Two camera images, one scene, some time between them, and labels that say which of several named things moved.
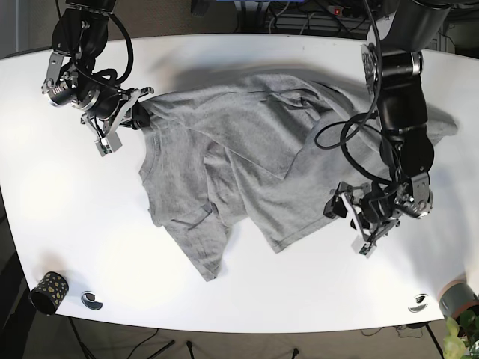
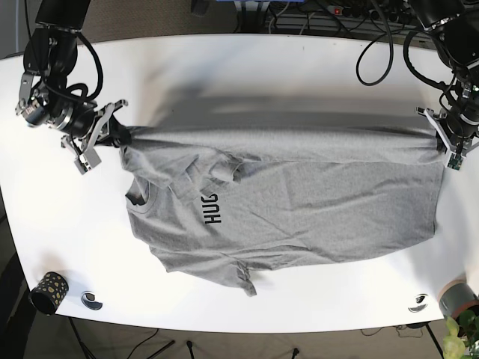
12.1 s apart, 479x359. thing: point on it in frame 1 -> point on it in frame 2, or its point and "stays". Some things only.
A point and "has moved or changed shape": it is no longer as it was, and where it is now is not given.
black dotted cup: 49,292 stays
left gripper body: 105,130 -> 102,132
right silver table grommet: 419,304 stays
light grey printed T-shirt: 267,152 has moved or changed shape
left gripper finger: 141,116 -> 120,134
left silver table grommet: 88,299 stays
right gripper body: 368,229 -> 455,150
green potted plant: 462,341 stays
